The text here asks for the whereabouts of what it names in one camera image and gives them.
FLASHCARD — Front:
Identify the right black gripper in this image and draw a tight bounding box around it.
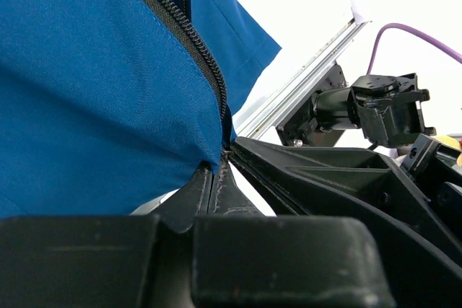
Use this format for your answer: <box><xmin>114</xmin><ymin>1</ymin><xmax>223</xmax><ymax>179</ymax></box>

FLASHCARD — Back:
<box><xmin>232</xmin><ymin>134</ymin><xmax>461</xmax><ymax>307</ymax></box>

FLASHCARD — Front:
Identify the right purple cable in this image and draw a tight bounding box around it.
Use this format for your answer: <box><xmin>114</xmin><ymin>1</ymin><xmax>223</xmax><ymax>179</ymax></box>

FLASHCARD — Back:
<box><xmin>366</xmin><ymin>22</ymin><xmax>462</xmax><ymax>76</ymax></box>

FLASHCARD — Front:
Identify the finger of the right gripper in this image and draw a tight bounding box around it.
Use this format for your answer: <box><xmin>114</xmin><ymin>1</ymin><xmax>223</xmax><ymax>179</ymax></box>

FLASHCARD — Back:
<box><xmin>231</xmin><ymin>137</ymin><xmax>399</xmax><ymax>185</ymax></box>

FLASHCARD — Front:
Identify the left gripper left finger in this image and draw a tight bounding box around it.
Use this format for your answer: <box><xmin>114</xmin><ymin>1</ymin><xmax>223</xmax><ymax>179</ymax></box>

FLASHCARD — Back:
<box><xmin>1</xmin><ymin>166</ymin><xmax>212</xmax><ymax>307</ymax></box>

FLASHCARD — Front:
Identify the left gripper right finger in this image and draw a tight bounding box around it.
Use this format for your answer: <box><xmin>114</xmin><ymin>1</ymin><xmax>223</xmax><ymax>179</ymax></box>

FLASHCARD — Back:
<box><xmin>191</xmin><ymin>159</ymin><xmax>396</xmax><ymax>308</ymax></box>

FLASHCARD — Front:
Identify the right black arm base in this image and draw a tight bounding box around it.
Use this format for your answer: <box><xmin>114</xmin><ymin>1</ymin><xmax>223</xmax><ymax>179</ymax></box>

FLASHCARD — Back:
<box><xmin>275</xmin><ymin>64</ymin><xmax>436</xmax><ymax>148</ymax></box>

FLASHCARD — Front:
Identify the blue jacket with black lining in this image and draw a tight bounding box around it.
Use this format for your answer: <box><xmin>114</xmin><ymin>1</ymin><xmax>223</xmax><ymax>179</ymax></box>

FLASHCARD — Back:
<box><xmin>1</xmin><ymin>0</ymin><xmax>280</xmax><ymax>218</ymax></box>

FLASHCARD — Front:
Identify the colourful patterned cloth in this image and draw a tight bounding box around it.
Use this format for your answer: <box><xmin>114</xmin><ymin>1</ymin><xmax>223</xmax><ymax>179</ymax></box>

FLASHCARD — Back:
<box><xmin>432</xmin><ymin>135</ymin><xmax>462</xmax><ymax>167</ymax></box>

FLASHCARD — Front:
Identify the aluminium table frame rail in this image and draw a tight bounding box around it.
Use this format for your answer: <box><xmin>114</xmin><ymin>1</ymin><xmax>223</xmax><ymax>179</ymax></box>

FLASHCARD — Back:
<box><xmin>233</xmin><ymin>19</ymin><xmax>369</xmax><ymax>139</ymax></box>

